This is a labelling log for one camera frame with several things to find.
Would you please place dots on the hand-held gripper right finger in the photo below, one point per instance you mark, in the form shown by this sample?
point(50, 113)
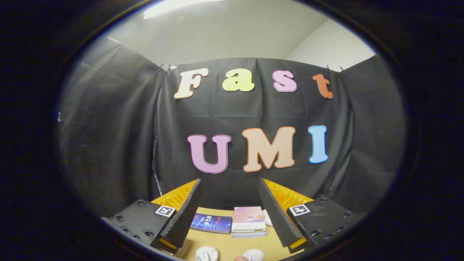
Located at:
point(275, 217)

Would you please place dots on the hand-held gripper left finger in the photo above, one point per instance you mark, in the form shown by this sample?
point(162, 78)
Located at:
point(186, 217)

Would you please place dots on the white canvas shoe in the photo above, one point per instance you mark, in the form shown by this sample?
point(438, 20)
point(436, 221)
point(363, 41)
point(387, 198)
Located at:
point(255, 255)
point(207, 253)

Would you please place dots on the blue cover book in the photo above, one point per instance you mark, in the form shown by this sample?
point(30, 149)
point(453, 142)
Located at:
point(211, 223)

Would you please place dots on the pink cover book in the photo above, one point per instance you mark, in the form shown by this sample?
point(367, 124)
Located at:
point(248, 217)

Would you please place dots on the white and blue book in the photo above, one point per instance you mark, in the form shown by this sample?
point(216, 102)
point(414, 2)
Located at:
point(250, 234)

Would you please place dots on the black backdrop cloth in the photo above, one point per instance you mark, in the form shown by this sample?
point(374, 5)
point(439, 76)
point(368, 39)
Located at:
point(119, 137)

